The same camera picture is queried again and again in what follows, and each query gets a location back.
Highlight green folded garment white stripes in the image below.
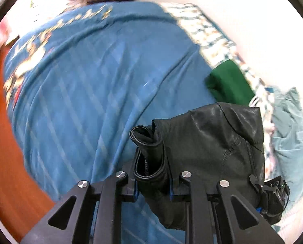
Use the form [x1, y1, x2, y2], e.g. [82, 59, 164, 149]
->
[205, 59, 256, 106]

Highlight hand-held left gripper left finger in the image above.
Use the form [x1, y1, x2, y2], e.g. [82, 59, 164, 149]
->
[19, 171, 140, 244]

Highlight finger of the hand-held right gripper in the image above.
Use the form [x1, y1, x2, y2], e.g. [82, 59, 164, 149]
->
[249, 174, 265, 192]

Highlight light blue duvet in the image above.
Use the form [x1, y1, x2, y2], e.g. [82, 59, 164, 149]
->
[270, 87, 303, 209]

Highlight blue striped bedsheet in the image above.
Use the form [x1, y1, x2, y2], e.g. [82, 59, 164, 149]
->
[3, 1, 218, 244]

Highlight black leather jacket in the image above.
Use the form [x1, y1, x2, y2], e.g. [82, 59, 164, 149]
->
[129, 102, 266, 230]

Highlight plaid checked quilt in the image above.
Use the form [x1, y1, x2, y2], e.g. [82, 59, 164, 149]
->
[162, 2, 276, 181]

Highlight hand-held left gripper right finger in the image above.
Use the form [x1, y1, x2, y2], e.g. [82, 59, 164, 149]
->
[168, 171, 285, 244]

